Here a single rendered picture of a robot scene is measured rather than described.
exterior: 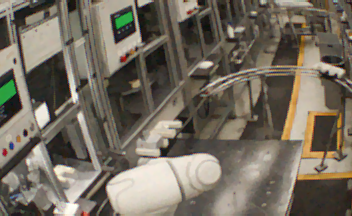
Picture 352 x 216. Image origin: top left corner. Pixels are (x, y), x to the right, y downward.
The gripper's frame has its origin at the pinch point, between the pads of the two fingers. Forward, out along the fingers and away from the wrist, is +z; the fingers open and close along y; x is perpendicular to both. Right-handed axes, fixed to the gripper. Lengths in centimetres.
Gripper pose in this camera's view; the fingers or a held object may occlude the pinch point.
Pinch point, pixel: (103, 161)
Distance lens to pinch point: 178.4
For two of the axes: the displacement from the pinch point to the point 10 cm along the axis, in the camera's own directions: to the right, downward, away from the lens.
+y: -1.8, -8.9, -4.2
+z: -9.1, -0.2, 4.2
